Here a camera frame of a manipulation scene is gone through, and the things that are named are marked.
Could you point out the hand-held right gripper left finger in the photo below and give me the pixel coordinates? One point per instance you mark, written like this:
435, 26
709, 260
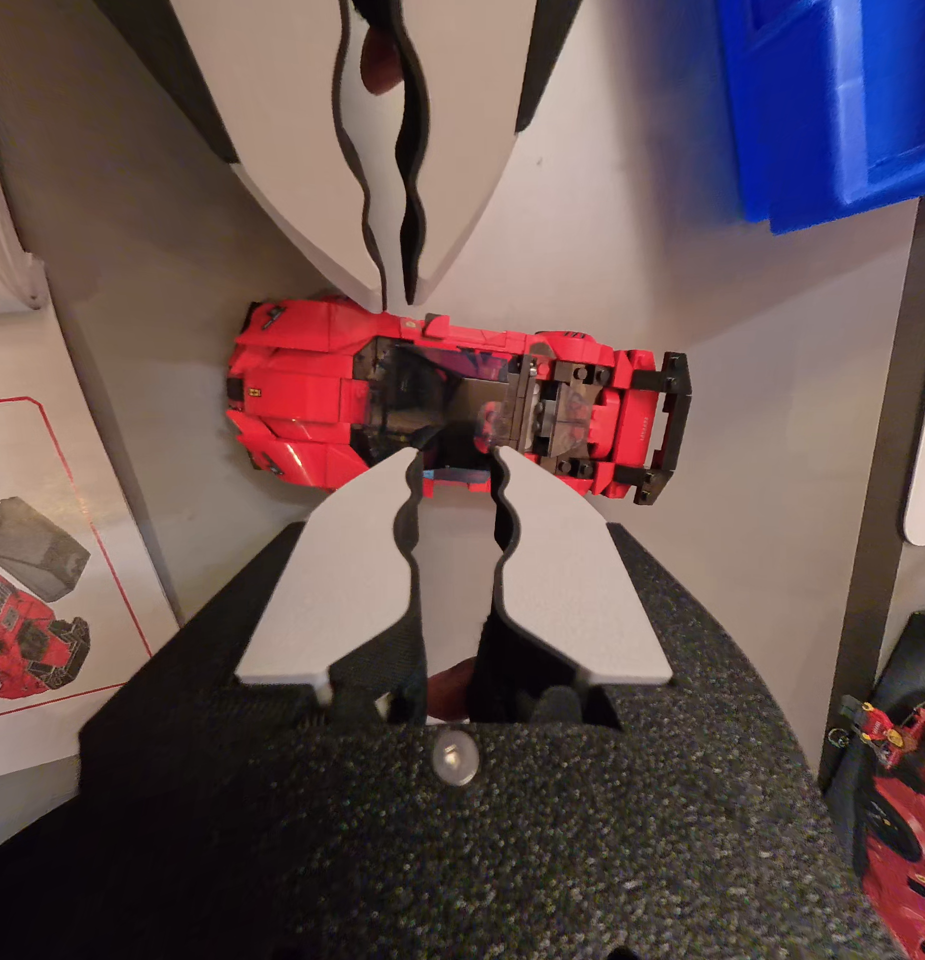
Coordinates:
327, 592

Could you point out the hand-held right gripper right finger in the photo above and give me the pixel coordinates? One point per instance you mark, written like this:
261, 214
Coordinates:
582, 592

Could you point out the blue plastic bin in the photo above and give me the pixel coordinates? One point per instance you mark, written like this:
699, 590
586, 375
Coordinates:
807, 112

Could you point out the red brick model on tray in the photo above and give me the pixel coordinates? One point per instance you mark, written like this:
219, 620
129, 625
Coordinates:
912, 645

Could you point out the person's left hand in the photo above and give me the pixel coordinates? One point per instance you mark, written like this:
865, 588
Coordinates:
380, 67

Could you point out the dark transparent lego canopy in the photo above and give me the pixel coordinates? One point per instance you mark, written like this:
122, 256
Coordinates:
432, 390

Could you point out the lego instruction booklet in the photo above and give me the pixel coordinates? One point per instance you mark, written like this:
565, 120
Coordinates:
110, 465

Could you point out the red lego model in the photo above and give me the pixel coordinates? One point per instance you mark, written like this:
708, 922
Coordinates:
912, 885

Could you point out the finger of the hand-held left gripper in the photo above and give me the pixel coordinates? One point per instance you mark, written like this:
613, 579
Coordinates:
470, 112
282, 112

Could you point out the black bar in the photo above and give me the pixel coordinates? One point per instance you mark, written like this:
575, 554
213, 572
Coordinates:
882, 450

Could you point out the red lego car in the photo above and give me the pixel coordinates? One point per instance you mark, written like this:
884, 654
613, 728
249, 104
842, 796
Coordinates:
297, 390

